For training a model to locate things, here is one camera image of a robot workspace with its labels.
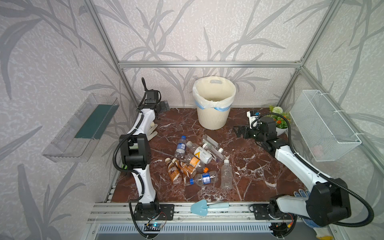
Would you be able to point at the clear rectangular green-label bottle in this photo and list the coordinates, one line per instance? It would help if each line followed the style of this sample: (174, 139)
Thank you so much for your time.
(214, 148)

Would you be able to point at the blue dotted work glove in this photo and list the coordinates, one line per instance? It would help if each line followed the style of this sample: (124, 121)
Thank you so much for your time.
(322, 233)

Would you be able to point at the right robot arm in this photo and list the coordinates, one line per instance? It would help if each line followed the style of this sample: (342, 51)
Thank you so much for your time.
(329, 199)

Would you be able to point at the clear wall shelf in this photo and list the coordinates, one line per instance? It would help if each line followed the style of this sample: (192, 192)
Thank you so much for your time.
(77, 140)

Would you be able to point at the light blue garden trowel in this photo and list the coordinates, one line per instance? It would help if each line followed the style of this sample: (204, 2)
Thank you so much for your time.
(201, 208)

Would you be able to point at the white ribbed flower pot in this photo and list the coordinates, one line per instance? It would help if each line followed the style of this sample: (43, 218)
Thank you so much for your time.
(281, 131)

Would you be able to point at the empty clear bottle white cap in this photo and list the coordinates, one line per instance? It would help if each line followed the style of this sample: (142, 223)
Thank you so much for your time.
(226, 176)

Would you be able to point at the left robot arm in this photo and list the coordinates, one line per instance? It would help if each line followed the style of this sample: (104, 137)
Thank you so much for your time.
(133, 152)

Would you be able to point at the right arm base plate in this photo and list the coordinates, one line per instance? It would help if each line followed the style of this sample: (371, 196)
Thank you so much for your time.
(263, 212)

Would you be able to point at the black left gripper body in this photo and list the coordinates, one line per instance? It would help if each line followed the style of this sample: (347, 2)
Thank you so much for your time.
(163, 106)

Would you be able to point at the artificial green flower plant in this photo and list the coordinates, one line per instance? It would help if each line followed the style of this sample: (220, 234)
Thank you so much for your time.
(279, 117)

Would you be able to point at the clear bottle white yellow label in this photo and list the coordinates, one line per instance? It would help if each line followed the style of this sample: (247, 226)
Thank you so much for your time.
(199, 152)

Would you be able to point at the white wire mesh basket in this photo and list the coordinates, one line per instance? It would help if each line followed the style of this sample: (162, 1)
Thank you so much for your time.
(324, 130)

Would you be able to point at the translucent white bin liner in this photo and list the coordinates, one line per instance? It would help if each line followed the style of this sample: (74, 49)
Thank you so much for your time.
(214, 92)

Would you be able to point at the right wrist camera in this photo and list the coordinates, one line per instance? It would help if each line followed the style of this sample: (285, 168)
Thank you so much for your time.
(253, 118)

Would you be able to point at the brown bottle white cap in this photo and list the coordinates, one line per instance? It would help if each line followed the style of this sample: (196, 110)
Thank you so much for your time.
(173, 172)

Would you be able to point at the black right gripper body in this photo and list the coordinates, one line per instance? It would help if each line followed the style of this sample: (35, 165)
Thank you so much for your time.
(243, 131)

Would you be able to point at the clear bottle orange label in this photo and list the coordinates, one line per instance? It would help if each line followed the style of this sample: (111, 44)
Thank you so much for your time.
(195, 162)

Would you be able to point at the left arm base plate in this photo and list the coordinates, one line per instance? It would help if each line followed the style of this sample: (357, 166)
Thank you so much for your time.
(158, 211)

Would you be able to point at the crushed clear bottle blue label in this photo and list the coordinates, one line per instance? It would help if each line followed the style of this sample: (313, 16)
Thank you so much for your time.
(204, 179)

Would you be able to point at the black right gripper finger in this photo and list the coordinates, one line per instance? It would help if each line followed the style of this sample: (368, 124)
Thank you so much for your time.
(239, 134)
(239, 128)

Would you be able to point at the green circuit board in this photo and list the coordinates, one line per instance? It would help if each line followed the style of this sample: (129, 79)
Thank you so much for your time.
(154, 227)

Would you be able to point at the white ribbed trash bin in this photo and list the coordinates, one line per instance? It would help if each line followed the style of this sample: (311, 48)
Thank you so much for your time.
(212, 119)

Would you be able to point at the white knit glove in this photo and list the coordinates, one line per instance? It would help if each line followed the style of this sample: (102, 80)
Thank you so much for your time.
(151, 133)

